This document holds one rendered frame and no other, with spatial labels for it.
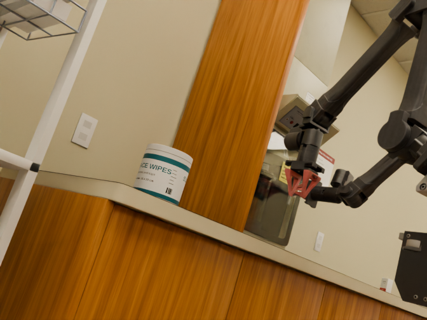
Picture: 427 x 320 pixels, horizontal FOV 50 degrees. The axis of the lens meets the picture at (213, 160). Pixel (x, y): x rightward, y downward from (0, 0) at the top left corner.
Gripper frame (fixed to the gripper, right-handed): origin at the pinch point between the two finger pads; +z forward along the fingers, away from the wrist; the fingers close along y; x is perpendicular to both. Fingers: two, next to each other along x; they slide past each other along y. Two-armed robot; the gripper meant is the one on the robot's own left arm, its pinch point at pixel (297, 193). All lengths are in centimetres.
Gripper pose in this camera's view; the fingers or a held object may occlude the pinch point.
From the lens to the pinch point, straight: 135.2
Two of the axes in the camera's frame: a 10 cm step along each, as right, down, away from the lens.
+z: -3.0, 9.3, -2.1
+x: -6.6, -3.6, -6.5
